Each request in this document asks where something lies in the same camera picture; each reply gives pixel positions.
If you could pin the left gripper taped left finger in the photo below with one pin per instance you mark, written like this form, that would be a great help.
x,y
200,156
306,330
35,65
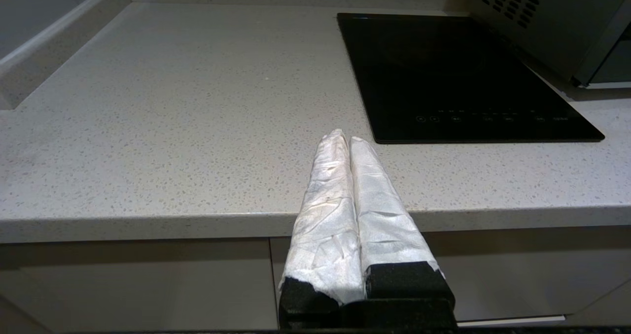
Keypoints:
x,y
325,225

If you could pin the dark glass microwave door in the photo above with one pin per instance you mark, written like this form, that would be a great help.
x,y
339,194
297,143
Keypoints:
x,y
613,60

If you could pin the black induction cooktop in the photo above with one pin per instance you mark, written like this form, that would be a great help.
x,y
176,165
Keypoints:
x,y
443,78

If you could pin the silver microwave oven body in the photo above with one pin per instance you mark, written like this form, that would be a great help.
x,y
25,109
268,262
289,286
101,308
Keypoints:
x,y
547,23

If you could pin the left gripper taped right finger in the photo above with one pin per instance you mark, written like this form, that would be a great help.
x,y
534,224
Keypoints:
x,y
384,225

